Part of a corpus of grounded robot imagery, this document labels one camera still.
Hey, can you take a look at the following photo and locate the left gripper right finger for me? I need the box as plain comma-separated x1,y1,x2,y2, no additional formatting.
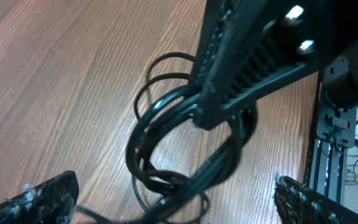
273,175,358,224

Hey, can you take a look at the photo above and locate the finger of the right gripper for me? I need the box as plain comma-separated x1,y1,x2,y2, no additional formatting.
188,0,238,86
193,0,319,130

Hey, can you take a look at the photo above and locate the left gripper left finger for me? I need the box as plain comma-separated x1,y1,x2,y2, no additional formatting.
0,170,79,224

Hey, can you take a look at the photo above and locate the black USB cable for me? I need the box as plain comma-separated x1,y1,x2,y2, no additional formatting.
76,52,259,224

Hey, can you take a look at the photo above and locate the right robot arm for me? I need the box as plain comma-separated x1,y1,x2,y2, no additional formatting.
190,0,358,130

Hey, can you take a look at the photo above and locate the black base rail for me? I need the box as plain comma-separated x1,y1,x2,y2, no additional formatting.
303,55,358,206

